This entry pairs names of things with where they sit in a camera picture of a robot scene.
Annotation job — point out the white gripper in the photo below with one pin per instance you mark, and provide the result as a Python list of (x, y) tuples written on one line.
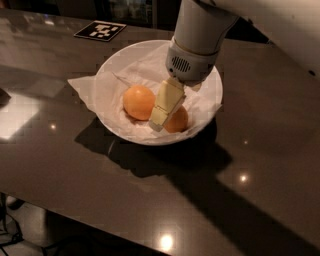
[(190, 65)]

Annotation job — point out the orange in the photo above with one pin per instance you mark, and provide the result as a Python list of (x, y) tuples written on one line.
[(178, 121), (138, 102)]

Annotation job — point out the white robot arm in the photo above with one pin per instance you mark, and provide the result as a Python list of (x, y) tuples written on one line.
[(293, 25)]

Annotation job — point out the white bowl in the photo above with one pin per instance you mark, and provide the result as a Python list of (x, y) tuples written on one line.
[(206, 90)]

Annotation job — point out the white paper napkin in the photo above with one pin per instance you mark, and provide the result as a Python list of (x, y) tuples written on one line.
[(140, 70)]

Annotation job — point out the black white fiducial marker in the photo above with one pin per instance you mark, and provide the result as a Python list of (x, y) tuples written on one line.
[(100, 31)]

